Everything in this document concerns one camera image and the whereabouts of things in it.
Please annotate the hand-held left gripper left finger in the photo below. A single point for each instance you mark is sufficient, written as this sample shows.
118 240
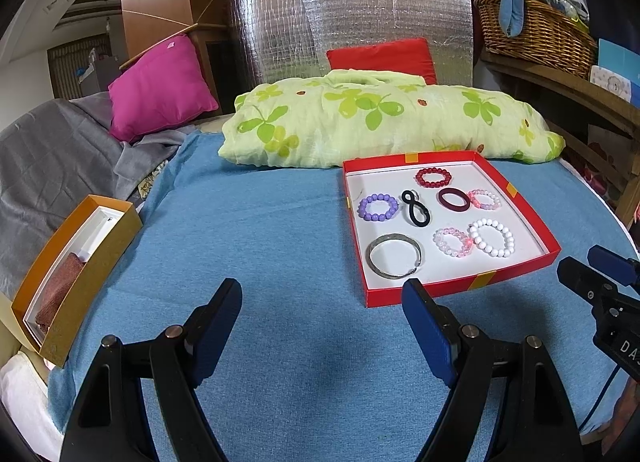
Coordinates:
220 332

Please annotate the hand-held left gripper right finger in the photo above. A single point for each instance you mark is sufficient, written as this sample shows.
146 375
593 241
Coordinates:
425 332

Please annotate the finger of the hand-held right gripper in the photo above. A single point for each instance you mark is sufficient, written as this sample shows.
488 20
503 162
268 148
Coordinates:
612 264
585 282

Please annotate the red cardboard box tray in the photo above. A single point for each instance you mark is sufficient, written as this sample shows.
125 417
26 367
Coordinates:
425 289

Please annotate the silver metal bangle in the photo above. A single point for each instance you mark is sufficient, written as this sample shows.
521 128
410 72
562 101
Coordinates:
372 257

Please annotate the blue blanket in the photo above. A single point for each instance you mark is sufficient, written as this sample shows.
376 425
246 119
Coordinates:
250 232

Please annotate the gold cardboard box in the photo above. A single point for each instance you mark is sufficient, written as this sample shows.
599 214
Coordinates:
85 302

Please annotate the brown cloth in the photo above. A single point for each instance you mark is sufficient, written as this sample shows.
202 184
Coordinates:
60 292

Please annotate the white printed box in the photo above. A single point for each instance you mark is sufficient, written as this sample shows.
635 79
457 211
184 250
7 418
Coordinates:
610 84

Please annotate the wooden shelf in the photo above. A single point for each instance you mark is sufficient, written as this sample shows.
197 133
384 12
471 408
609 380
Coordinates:
550 82

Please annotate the blue cardboard box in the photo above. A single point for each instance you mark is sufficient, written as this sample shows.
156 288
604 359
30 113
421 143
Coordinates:
617 62

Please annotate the white cloth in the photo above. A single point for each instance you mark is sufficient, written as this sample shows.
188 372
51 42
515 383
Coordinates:
25 402

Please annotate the green floral pillow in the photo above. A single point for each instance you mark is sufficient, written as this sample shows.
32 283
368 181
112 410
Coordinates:
325 127

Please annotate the wicker basket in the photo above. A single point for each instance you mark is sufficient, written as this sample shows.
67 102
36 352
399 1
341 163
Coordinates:
545 42

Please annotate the grey cloth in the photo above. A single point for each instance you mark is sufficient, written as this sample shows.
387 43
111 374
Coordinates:
50 157

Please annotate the magenta pillow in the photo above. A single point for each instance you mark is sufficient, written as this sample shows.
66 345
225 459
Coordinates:
160 87

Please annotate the blue cloth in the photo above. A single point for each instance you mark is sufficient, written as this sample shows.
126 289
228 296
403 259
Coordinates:
515 7

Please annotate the red cushion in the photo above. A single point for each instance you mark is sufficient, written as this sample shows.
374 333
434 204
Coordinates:
385 59

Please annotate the silver foil panel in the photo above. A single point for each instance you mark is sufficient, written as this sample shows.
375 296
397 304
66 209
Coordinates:
300 27

